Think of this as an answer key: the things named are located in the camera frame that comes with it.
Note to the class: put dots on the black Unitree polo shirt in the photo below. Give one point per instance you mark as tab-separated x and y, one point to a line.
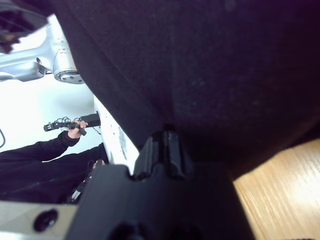
200	75

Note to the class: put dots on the black wall box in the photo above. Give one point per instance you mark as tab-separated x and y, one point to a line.
91	120

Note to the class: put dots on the operator bare hand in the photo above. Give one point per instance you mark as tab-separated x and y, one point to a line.
76	130

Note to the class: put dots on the black handheld controller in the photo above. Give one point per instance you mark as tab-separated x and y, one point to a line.
60	125

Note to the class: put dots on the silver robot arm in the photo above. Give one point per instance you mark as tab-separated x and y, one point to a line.
50	57

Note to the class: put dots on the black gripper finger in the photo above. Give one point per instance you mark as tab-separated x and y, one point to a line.
178	155
150	155

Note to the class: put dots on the operator in black clothes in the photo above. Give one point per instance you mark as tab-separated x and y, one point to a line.
37	170

